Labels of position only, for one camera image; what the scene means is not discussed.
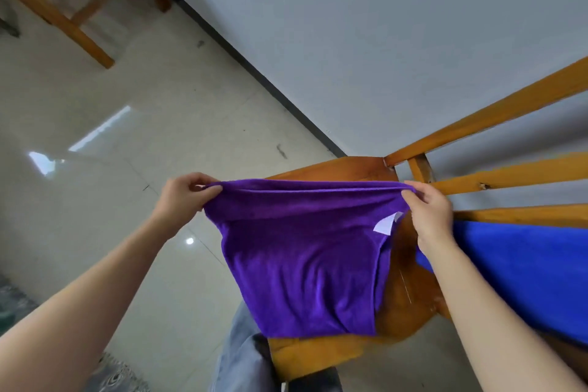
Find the person's right hand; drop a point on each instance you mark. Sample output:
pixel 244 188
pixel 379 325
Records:
pixel 432 219

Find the person's left hand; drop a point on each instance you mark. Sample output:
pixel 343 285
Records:
pixel 179 203

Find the person's right thumb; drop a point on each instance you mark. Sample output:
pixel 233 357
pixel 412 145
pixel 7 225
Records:
pixel 409 205

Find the person's left thumb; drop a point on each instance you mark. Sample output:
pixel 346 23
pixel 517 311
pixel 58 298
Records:
pixel 209 196

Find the purple towel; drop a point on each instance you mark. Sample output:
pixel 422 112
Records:
pixel 303 254

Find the person's right forearm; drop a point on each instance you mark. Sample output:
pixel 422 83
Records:
pixel 491 318

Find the person's left forearm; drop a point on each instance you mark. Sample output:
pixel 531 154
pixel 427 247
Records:
pixel 78 309

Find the white towel label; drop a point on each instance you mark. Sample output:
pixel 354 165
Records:
pixel 387 223

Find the wooden chair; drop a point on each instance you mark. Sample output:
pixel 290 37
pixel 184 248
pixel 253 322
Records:
pixel 404 277

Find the blue towel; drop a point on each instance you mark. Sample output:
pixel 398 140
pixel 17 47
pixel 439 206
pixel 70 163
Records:
pixel 519 267

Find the person's grey trouser leg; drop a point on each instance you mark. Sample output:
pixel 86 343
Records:
pixel 248 359

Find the patterned grey rug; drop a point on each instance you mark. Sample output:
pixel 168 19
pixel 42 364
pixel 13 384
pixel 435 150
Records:
pixel 59 359

